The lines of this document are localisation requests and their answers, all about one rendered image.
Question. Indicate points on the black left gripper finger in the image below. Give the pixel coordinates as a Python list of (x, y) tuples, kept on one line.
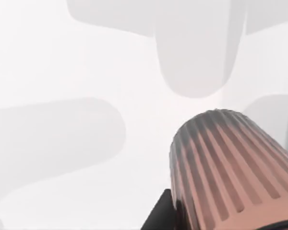
[(162, 211)]

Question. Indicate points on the ribbed terracotta plant pot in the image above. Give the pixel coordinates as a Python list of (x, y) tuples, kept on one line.
[(225, 172)]

